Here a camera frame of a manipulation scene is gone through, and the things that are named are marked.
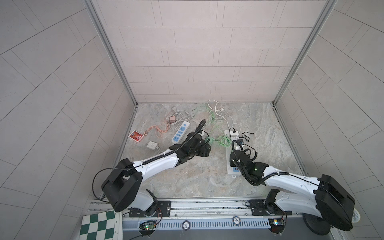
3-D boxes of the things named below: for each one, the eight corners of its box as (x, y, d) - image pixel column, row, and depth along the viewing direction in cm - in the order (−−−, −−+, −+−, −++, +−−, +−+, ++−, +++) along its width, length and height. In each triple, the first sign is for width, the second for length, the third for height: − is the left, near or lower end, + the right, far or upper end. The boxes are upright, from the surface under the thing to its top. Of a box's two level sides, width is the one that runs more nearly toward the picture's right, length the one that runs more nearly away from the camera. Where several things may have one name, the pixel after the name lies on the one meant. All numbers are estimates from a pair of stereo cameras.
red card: (129, 137, 98) (128, 135, 97) (135, 131, 101) (134, 130, 99) (138, 142, 96) (137, 140, 94) (143, 136, 99) (142, 134, 97)
